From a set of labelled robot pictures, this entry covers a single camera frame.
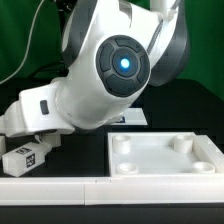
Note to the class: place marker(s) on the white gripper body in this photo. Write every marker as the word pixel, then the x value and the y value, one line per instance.
pixel 34 112

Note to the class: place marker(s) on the white square table top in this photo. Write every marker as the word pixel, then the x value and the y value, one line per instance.
pixel 162 153

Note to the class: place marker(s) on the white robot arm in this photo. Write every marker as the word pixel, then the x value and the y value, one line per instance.
pixel 113 49

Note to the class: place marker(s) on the white block at left edge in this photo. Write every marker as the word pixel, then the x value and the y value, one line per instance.
pixel 2 146

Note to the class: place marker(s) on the white tag sheet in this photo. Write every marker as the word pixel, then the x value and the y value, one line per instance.
pixel 132 116

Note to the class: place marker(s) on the black stand pole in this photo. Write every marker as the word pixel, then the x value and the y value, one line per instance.
pixel 64 6

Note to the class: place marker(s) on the white front fence rail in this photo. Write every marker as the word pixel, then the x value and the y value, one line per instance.
pixel 153 189

